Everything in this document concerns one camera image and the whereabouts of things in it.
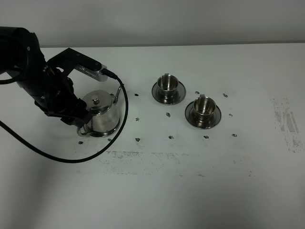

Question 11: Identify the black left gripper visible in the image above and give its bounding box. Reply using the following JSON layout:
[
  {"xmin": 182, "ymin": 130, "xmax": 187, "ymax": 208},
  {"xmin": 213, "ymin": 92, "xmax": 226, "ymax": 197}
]
[{"xmin": 39, "ymin": 48, "xmax": 102, "ymax": 128}]

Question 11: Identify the stainless steel teapot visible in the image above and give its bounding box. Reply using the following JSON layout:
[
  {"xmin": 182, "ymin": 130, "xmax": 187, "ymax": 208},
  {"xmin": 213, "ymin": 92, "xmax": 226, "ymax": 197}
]
[{"xmin": 77, "ymin": 87, "xmax": 121, "ymax": 137}]

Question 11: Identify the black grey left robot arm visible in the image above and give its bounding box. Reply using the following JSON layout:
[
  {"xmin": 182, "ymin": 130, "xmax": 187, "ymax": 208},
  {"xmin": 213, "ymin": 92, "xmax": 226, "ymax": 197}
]
[{"xmin": 0, "ymin": 27, "xmax": 102, "ymax": 127}]

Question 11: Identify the far stainless steel teacup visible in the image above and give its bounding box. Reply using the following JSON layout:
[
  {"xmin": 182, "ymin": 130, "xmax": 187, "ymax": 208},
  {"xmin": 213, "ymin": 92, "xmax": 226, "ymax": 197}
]
[{"xmin": 157, "ymin": 73, "xmax": 179, "ymax": 99}]

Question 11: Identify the stainless steel teacup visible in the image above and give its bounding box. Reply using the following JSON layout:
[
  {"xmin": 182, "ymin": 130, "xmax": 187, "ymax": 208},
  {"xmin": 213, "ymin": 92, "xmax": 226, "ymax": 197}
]
[
  {"xmin": 193, "ymin": 94, "xmax": 216, "ymax": 121},
  {"xmin": 157, "ymin": 73, "xmax": 179, "ymax": 99}
]

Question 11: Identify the far stainless steel saucer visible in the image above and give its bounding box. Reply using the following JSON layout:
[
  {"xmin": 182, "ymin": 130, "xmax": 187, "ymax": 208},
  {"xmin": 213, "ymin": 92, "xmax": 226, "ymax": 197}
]
[{"xmin": 152, "ymin": 82, "xmax": 186, "ymax": 105}]

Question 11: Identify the stainless steel saucer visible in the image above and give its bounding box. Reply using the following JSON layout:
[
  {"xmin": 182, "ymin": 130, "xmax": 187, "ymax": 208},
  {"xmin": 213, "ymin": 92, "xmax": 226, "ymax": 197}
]
[
  {"xmin": 184, "ymin": 102, "xmax": 222, "ymax": 129},
  {"xmin": 152, "ymin": 82, "xmax": 186, "ymax": 105}
]

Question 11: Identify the near stainless steel teacup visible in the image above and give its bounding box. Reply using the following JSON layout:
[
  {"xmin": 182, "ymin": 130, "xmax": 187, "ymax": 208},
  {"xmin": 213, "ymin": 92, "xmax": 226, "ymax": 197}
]
[{"xmin": 193, "ymin": 94, "xmax": 216, "ymax": 121}]

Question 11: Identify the near stainless steel saucer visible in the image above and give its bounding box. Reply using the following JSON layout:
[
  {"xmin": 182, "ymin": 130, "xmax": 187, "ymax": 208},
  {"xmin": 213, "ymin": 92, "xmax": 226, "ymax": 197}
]
[{"xmin": 184, "ymin": 102, "xmax": 222, "ymax": 129}]

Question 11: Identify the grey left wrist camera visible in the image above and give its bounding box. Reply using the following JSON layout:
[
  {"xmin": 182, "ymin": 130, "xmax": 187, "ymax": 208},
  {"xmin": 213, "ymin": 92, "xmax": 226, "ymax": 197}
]
[{"xmin": 75, "ymin": 64, "xmax": 108, "ymax": 82}]

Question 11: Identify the black camera cable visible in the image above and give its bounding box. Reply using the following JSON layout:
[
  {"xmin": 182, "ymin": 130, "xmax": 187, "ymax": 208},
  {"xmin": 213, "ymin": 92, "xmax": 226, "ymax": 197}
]
[{"xmin": 0, "ymin": 69, "xmax": 129, "ymax": 164}]

